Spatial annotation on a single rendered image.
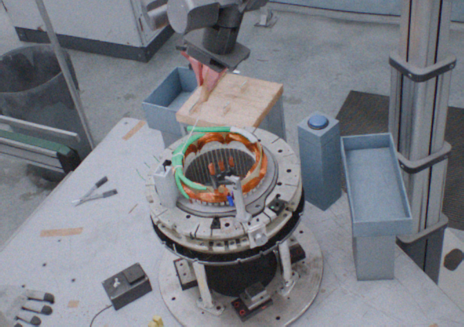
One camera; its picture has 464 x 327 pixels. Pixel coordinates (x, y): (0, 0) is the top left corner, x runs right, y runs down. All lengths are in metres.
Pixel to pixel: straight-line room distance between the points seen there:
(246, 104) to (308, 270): 0.41
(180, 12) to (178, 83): 0.75
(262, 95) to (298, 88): 1.80
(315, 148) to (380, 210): 0.27
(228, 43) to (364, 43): 2.64
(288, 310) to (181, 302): 0.24
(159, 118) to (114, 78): 2.11
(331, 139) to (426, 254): 0.49
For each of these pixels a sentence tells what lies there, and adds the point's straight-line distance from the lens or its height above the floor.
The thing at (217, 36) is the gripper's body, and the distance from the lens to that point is 1.03.
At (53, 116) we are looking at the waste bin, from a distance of 2.84.
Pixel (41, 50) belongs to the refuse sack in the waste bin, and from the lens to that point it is 3.04.
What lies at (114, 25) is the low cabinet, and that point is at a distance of 3.70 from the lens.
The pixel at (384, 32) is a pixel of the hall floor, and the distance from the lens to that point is 3.73.
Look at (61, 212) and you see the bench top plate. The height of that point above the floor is 0.78.
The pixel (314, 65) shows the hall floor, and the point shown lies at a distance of 3.48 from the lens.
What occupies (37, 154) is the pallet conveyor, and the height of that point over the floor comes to 0.73.
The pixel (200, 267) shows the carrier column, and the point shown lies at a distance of 1.32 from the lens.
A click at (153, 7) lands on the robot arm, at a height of 1.38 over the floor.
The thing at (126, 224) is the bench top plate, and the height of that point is 0.78.
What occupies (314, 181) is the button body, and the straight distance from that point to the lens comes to 1.56.
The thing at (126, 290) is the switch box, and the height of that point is 0.83.
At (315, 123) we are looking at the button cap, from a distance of 1.46.
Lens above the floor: 1.98
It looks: 41 degrees down
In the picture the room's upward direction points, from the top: 11 degrees counter-clockwise
